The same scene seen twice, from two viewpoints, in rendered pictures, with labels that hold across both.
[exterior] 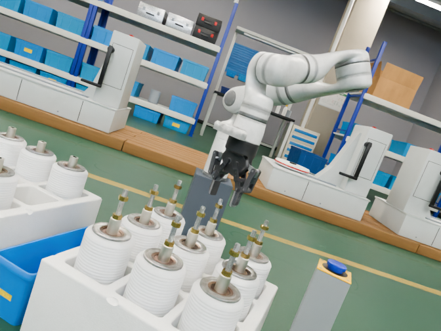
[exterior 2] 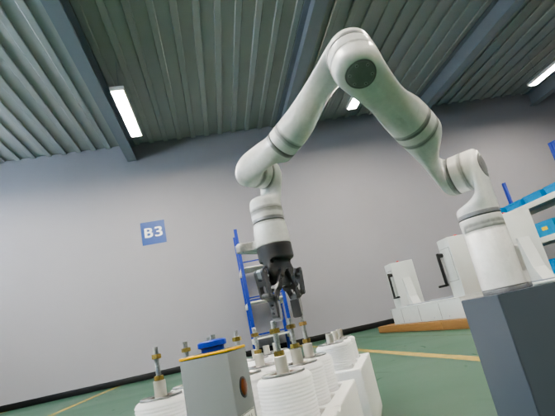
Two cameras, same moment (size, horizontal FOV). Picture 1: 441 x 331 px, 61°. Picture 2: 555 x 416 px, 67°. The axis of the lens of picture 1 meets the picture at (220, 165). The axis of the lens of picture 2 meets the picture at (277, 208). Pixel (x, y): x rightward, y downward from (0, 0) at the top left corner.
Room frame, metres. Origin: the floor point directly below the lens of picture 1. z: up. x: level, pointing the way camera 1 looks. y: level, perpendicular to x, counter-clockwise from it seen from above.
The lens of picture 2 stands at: (0.82, -0.91, 0.33)
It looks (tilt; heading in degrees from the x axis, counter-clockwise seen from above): 16 degrees up; 85
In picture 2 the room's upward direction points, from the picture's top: 12 degrees counter-clockwise
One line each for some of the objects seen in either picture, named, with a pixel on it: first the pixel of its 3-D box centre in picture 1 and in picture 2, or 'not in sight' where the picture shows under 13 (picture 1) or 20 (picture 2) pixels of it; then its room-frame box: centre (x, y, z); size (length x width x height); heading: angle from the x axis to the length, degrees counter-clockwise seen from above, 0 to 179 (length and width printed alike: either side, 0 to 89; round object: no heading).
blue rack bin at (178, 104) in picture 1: (183, 106); not in sight; (5.65, 0.83, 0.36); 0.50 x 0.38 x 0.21; 6
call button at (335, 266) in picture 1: (335, 267); (212, 347); (0.75, -0.30, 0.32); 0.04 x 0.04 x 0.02
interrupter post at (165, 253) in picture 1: (165, 253); not in sight; (0.65, 0.04, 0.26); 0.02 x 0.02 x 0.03
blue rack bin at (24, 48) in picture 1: (35, 52); not in sight; (5.43, 3.06, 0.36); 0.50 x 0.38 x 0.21; 6
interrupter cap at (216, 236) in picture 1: (208, 233); (298, 364); (0.87, -0.03, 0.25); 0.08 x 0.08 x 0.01
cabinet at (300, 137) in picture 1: (295, 146); not in sight; (6.55, -1.11, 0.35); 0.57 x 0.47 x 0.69; 5
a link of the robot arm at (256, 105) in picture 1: (261, 86); (264, 190); (0.88, -0.03, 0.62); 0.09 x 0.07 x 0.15; 43
